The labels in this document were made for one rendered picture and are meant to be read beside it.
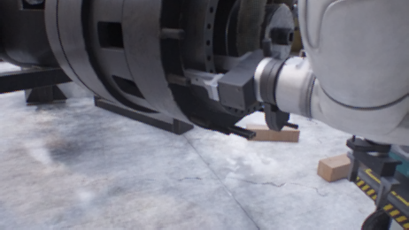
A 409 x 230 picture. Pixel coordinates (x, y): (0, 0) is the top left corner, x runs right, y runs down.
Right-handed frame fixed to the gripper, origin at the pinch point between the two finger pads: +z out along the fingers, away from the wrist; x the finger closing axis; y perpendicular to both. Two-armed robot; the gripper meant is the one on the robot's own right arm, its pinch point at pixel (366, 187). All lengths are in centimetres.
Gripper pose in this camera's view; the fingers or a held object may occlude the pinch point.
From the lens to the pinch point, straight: 104.9
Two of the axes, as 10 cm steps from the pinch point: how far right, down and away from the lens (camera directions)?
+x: -1.2, -3.0, 9.5
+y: 9.9, 0.0, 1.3
